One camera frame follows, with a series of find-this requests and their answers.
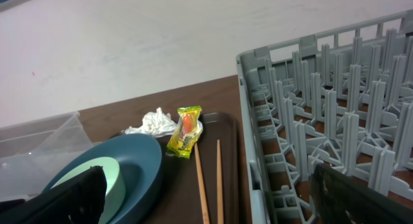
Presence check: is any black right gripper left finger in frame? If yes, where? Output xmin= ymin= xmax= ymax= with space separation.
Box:
xmin=1 ymin=166 xmax=107 ymax=224

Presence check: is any brown plastic serving tray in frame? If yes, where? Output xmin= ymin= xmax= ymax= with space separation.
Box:
xmin=130 ymin=112 xmax=252 ymax=223

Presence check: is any yellow snack wrapper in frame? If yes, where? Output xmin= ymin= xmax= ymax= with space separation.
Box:
xmin=166 ymin=105 xmax=203 ymax=159

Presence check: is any dark blue plate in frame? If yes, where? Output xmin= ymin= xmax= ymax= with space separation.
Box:
xmin=43 ymin=134 xmax=163 ymax=223

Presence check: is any grey dishwasher rack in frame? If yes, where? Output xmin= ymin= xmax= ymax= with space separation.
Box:
xmin=236 ymin=10 xmax=412 ymax=223

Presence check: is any wooden chopstick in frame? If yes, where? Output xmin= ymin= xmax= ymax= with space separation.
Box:
xmin=217 ymin=139 xmax=225 ymax=224
xmin=194 ymin=143 xmax=210 ymax=224

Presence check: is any crumpled white tissue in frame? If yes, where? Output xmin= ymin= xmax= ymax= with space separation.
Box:
xmin=123 ymin=107 xmax=177 ymax=138

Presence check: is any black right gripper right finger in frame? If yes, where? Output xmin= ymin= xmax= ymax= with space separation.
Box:
xmin=310 ymin=163 xmax=412 ymax=224

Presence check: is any clear plastic bin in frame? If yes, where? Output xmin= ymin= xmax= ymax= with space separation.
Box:
xmin=1 ymin=112 xmax=93 ymax=201

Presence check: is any light green bowl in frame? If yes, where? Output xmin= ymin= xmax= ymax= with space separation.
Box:
xmin=52 ymin=157 xmax=126 ymax=224

